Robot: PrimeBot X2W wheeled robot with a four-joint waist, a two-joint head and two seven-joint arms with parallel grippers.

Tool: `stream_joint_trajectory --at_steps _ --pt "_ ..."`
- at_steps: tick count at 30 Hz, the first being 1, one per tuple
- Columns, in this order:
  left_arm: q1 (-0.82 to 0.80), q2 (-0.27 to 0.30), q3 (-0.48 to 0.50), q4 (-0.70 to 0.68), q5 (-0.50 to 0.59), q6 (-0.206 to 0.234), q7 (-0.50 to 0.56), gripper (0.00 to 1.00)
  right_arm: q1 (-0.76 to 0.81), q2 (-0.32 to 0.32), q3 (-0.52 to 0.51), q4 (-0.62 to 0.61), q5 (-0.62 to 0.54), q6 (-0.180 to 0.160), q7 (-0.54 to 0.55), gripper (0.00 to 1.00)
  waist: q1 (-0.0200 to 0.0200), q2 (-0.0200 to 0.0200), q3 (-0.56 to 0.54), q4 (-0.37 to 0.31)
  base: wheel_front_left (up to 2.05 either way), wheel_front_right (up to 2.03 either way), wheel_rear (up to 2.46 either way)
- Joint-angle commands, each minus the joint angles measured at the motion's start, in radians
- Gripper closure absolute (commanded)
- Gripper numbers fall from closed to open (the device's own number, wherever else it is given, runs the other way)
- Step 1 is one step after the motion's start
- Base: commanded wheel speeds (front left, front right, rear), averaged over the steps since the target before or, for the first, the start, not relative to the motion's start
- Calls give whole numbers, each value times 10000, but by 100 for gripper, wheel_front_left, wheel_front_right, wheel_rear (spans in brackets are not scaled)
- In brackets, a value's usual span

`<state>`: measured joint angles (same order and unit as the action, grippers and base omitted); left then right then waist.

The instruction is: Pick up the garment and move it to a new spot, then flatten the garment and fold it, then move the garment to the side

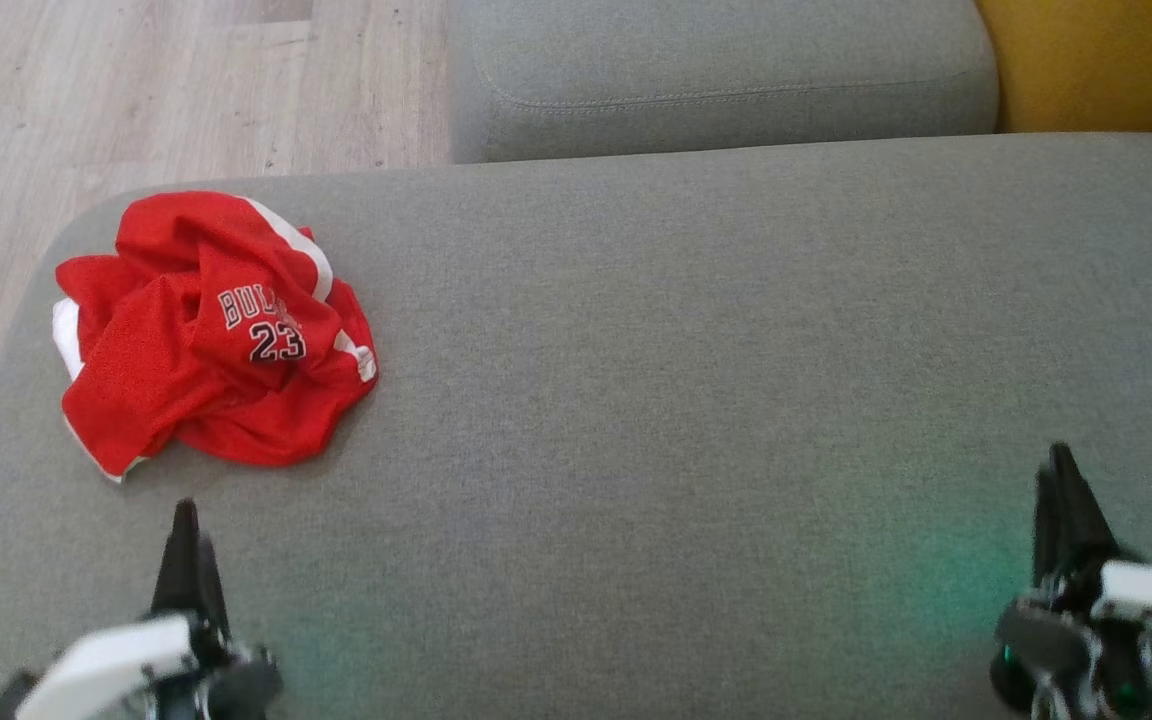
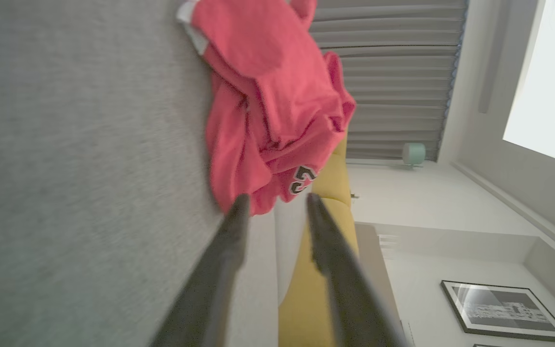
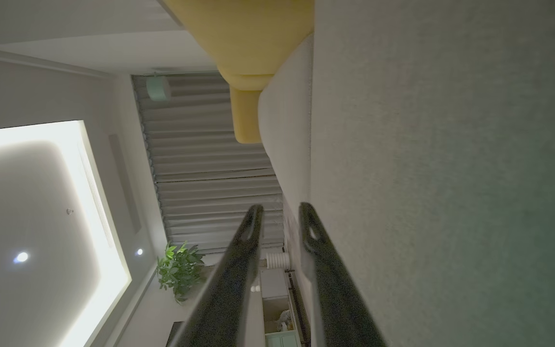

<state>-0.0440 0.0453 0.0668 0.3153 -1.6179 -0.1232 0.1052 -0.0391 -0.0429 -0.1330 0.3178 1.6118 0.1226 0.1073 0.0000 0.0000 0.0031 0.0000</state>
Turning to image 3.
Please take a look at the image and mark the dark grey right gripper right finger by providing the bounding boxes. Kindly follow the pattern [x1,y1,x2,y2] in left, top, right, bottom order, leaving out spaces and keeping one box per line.
[299,202,387,347]

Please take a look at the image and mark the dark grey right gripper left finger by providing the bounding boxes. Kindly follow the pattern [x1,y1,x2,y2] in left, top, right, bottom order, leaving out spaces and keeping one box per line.
[169,204,264,347]

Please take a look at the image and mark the light grey low cabinet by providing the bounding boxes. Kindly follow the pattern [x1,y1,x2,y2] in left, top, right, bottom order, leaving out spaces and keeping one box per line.
[257,267,307,347]

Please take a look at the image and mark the green potted plant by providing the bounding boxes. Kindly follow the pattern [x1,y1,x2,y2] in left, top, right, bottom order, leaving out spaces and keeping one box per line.
[156,241,207,304]

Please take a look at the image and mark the white ribbed cylinder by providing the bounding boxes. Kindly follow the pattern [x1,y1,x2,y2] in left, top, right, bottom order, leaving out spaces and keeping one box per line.
[265,252,291,270]

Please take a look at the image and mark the grey pleated curtain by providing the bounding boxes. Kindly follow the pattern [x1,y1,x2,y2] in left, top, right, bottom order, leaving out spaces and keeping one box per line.
[132,72,278,183]
[155,174,285,255]

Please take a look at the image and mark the wide grey sofa seat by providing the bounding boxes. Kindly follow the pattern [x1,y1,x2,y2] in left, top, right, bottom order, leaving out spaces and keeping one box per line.
[310,0,555,347]

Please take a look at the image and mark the long grey sofa seat cushion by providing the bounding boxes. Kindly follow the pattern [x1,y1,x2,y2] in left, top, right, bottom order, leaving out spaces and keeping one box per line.
[258,34,315,270]

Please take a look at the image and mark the small yellow sofa backrest cushion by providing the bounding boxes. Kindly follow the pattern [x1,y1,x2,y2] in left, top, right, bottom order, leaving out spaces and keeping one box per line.
[217,67,278,92]

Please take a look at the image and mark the large yellow sofa backrest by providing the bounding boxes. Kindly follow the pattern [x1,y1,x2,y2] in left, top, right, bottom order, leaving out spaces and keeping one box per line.
[162,0,315,78]

